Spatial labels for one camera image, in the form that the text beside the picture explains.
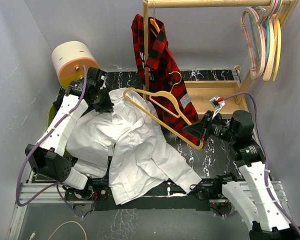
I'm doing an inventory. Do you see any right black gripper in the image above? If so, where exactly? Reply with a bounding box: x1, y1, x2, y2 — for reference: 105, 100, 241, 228
182, 110, 236, 142

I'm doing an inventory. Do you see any thin natural wooden hanger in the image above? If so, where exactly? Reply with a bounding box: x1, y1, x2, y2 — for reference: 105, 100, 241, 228
123, 71, 205, 150

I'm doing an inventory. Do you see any white button-up shirt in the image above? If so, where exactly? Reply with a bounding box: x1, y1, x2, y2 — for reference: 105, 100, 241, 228
66, 88, 201, 205

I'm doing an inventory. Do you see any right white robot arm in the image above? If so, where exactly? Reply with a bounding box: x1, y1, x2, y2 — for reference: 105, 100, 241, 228
183, 110, 300, 240

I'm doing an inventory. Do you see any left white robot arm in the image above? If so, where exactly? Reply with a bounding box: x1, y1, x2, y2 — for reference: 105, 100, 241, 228
25, 67, 114, 200

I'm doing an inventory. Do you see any red black plaid shirt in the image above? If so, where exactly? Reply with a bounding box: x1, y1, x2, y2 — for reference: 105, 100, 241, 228
131, 14, 207, 149

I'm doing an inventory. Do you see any natural wide wooden hanger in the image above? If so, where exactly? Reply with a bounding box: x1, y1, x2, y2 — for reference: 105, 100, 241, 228
254, 0, 292, 82

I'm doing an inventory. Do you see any orange wooden hanger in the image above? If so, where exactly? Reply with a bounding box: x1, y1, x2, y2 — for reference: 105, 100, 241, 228
150, 0, 161, 37

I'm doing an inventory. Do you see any teal wooden hanger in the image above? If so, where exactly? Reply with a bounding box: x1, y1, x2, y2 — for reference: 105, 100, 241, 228
248, 0, 282, 81

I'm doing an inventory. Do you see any yellow wooden hanger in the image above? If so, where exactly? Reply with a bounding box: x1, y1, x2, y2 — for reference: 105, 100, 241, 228
271, 0, 300, 82

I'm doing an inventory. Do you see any wooden clothes rack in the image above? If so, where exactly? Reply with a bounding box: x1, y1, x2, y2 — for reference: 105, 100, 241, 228
143, 0, 298, 118

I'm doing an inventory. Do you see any black garment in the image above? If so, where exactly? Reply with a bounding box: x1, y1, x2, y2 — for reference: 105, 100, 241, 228
52, 92, 65, 112

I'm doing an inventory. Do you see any olive green laundry basket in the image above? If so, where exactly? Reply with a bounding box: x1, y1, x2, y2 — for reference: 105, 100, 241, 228
40, 104, 82, 156

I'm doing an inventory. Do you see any cream cylinder with coloured lid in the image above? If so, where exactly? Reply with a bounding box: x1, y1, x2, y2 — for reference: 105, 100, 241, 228
51, 41, 100, 90

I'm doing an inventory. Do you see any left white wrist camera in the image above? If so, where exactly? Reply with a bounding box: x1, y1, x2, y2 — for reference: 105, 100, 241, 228
97, 75, 107, 90

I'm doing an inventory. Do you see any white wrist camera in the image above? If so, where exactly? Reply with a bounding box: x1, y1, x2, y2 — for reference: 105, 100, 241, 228
209, 96, 225, 119
97, 75, 107, 90

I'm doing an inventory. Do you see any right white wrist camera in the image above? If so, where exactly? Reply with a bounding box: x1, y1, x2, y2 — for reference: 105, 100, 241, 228
209, 96, 225, 119

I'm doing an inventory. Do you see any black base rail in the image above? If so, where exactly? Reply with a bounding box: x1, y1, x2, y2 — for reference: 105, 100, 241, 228
63, 178, 235, 216

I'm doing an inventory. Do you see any cream thin cable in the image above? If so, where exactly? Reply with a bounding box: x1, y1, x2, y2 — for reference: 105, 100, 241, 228
28, 220, 88, 240

